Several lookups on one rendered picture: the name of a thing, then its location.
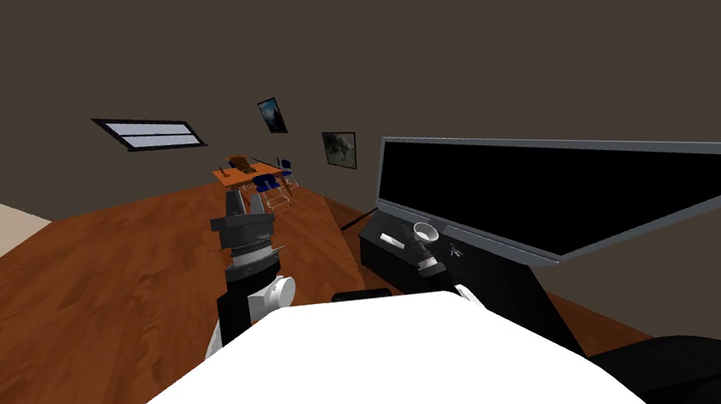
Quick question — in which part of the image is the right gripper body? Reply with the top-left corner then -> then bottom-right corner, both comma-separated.
403,223 -> 440,267

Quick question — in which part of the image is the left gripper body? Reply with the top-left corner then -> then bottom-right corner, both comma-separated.
210,210 -> 278,252

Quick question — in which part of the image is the white round cup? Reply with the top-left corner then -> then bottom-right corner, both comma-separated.
412,219 -> 442,247

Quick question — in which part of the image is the blue chair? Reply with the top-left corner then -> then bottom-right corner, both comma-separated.
275,155 -> 301,192
252,172 -> 291,212

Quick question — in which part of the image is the white flat bar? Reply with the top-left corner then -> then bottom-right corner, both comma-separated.
378,230 -> 407,253

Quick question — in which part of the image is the orange table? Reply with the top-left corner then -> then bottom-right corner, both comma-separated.
210,149 -> 287,193

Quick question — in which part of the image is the black television stand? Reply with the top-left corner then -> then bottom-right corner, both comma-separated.
354,189 -> 587,381

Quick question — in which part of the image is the blue framed picture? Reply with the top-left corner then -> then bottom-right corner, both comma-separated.
255,95 -> 290,138

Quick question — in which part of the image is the grey framed picture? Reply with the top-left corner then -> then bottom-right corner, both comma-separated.
320,128 -> 361,174

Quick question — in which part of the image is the black framed window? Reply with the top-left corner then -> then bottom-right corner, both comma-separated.
89,105 -> 209,160

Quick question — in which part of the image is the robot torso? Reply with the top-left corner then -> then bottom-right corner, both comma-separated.
50,260 -> 655,404

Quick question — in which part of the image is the black television with grey frame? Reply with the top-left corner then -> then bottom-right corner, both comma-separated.
368,100 -> 721,285

